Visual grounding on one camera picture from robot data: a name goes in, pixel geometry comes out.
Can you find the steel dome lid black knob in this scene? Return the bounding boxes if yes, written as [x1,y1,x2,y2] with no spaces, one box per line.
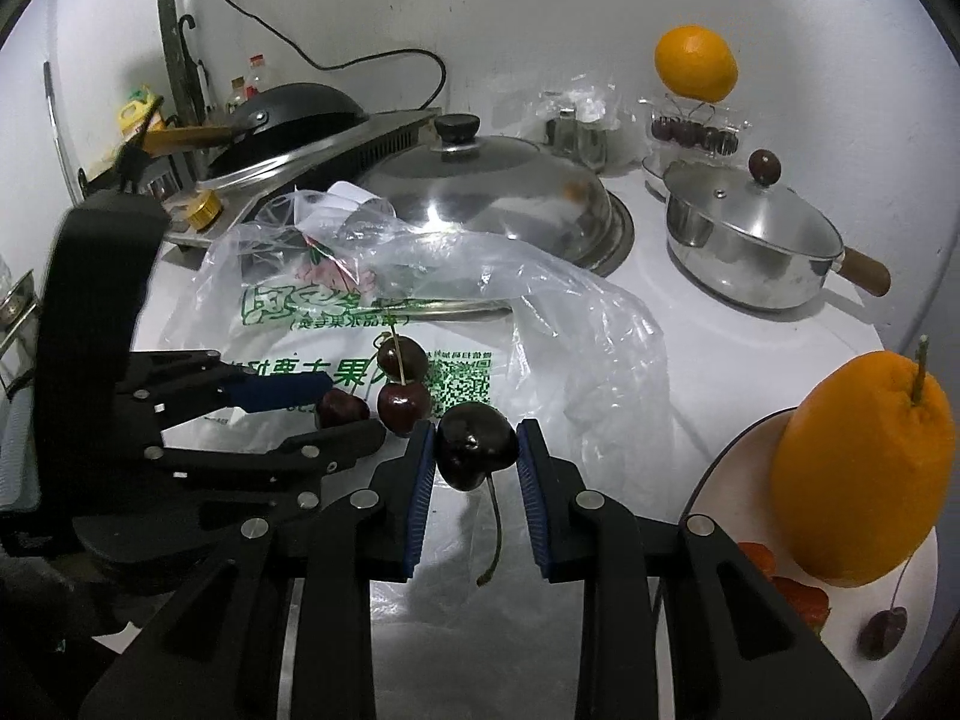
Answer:
[358,112,612,260]

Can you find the large orange with stem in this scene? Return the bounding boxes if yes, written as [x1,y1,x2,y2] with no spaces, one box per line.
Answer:
[771,336,957,587]

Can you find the steel bracket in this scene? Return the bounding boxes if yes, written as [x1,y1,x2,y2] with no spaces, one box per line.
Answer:
[0,270,38,391]

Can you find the dark vertical pipe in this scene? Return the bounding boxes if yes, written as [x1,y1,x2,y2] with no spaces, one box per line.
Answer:
[154,0,209,128]

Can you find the grey mesh cloth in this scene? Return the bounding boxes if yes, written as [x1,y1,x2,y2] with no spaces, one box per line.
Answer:
[0,382,42,515]

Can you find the clear fruit box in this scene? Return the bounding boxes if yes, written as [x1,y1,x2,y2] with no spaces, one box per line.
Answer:
[639,94,752,158]

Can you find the steel saucepan wooden handle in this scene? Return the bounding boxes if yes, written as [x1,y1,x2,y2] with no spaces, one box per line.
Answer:
[664,187,893,312]

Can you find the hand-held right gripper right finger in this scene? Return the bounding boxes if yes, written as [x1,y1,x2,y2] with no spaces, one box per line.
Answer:
[516,418,875,720]

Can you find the steel saucepan lid wooden knob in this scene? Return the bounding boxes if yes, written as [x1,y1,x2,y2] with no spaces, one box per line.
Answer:
[664,150,845,260]

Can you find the white plate dark rim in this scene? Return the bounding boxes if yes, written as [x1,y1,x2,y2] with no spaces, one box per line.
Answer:
[679,406,942,713]

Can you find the yellow packet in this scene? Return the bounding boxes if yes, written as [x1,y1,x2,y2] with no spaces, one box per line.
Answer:
[116,85,166,140]

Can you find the white paper sheet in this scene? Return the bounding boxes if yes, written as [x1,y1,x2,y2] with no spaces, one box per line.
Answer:
[326,180,395,218]

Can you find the black power cable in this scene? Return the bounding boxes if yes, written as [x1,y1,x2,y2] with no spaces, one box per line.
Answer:
[217,0,447,113]

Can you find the steel induction cooker brass knobs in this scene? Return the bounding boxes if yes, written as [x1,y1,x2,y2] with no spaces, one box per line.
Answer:
[161,109,440,248]

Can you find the round steel pan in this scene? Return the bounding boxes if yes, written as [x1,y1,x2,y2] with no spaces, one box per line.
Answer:
[352,191,637,320]

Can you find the black wok wooden handle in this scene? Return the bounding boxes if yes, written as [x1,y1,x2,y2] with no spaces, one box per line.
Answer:
[139,82,372,188]

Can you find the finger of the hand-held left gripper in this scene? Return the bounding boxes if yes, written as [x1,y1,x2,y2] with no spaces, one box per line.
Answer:
[144,420,387,487]
[116,349,335,434]

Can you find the clear plastic bag green print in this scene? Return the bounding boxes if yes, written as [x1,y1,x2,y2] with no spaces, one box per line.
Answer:
[157,187,672,481]

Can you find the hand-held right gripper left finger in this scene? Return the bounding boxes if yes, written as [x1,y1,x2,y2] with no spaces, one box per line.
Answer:
[79,420,437,720]

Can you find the dark red cherry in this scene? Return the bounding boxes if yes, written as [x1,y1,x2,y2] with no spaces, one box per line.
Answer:
[436,401,520,586]
[857,555,910,662]
[315,388,371,430]
[376,382,434,437]
[375,307,430,385]

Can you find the crumpled clear plastic wrap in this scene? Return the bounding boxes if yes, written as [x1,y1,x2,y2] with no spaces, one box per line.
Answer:
[536,73,638,173]

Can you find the round orange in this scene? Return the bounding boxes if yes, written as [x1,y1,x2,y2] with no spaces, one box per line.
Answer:
[654,25,740,104]

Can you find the row of packed cherries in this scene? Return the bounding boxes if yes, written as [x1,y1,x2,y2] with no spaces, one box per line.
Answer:
[651,112,742,155]

